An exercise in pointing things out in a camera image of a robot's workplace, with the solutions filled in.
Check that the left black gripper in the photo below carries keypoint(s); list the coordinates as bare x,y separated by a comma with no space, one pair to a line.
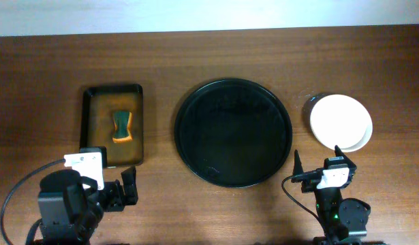
117,194

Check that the black rectangular tray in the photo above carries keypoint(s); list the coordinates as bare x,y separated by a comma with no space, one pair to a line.
97,125

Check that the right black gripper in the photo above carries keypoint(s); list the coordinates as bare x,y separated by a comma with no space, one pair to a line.
311,175

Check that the white plate bottom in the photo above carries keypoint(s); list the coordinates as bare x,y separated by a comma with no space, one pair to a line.
340,120

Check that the round black tray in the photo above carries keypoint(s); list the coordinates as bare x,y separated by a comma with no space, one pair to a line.
233,133

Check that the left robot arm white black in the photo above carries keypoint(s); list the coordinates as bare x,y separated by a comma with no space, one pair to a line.
72,206

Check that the orange sponge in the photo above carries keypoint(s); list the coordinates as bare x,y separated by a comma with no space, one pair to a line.
122,126

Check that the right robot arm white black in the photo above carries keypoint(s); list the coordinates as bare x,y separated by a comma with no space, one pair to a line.
343,220

